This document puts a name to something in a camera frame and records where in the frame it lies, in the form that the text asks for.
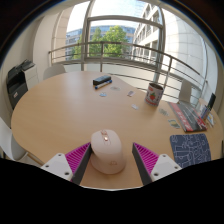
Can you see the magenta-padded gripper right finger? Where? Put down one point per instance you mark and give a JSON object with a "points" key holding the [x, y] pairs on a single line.
{"points": [[165, 165]]}

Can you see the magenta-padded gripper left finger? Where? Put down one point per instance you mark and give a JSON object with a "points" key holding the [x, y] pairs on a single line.
{"points": [[56, 165]]}

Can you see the pale pink computer mouse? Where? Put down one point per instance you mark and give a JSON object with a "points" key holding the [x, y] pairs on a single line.
{"points": [[108, 153]]}

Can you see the blue patterned mouse pad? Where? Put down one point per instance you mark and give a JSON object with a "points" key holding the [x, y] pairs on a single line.
{"points": [[190, 150]]}

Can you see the white chair with wooden legs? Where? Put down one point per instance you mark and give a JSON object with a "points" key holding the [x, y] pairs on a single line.
{"points": [[10, 143]]}

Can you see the red and black magazine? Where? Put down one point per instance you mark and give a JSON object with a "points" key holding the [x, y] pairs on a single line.
{"points": [[186, 116]]}

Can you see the colourful printed brochure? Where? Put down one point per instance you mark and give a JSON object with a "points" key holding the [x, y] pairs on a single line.
{"points": [[210, 120]]}

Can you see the white mug with blue print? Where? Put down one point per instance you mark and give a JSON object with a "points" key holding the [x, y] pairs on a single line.
{"points": [[205, 112]]}

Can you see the white mug with red print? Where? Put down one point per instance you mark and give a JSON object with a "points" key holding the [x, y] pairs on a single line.
{"points": [[153, 95]]}

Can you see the black upright speaker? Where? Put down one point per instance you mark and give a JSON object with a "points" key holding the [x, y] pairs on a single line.
{"points": [[211, 101]]}

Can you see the black and white printer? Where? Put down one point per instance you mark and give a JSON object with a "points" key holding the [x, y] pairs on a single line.
{"points": [[18, 85]]}

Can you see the blue marker pen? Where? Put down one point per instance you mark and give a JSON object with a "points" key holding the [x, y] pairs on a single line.
{"points": [[103, 85]]}

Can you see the metal railing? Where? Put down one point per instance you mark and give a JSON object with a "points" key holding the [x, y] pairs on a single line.
{"points": [[133, 45]]}

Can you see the green tree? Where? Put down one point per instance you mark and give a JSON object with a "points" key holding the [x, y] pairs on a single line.
{"points": [[113, 40]]}

